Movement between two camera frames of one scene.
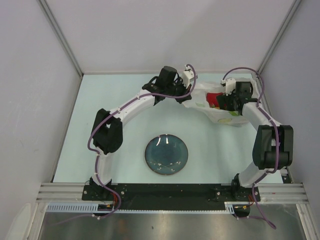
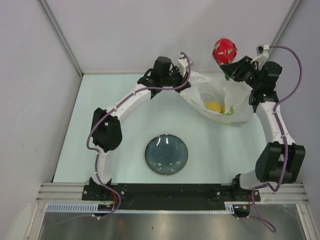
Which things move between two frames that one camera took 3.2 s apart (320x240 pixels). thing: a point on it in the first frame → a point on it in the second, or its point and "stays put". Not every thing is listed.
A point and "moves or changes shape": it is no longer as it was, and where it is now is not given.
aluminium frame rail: [270, 193] stays put
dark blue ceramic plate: [166, 154] stays put
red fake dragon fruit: [211, 98] → [224, 51]
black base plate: [137, 197] stays put
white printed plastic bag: [199, 100] moves or changes shape
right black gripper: [222, 100] → [235, 70]
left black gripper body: [178, 87] → [172, 79]
